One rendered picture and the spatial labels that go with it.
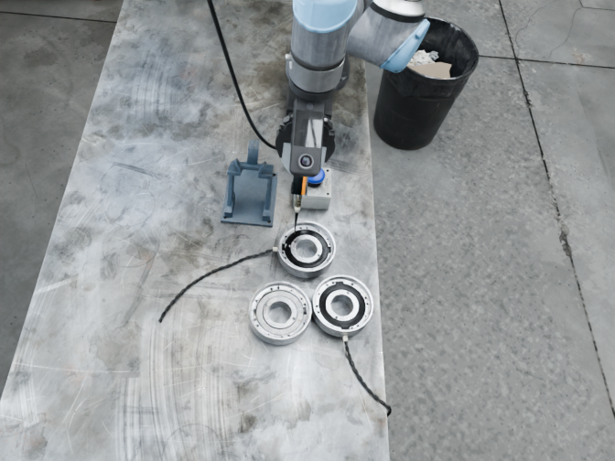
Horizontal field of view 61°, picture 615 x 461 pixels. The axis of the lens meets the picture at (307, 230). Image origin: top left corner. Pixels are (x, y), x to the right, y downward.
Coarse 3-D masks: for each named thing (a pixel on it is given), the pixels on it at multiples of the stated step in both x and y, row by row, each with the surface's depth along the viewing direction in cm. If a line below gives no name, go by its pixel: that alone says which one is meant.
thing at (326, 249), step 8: (296, 232) 97; (304, 232) 97; (312, 232) 97; (288, 240) 96; (320, 240) 97; (328, 240) 97; (288, 248) 95; (328, 248) 96; (288, 256) 94; (320, 256) 95; (296, 264) 94; (304, 264) 94; (312, 264) 94
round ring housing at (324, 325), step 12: (336, 276) 92; (348, 276) 92; (324, 288) 92; (360, 288) 92; (312, 300) 90; (336, 300) 93; (348, 300) 92; (372, 300) 90; (324, 324) 87; (360, 324) 89; (336, 336) 89; (348, 336) 89
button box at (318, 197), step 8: (328, 168) 103; (328, 176) 102; (312, 184) 101; (320, 184) 101; (328, 184) 101; (312, 192) 100; (320, 192) 100; (328, 192) 100; (304, 200) 101; (312, 200) 101; (320, 200) 101; (328, 200) 101; (304, 208) 103; (312, 208) 103; (320, 208) 103; (328, 208) 103
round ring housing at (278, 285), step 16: (272, 288) 91; (288, 288) 91; (256, 304) 89; (272, 304) 89; (288, 304) 90; (304, 304) 90; (256, 320) 87; (272, 320) 88; (288, 320) 88; (304, 320) 88; (272, 336) 86; (288, 336) 87
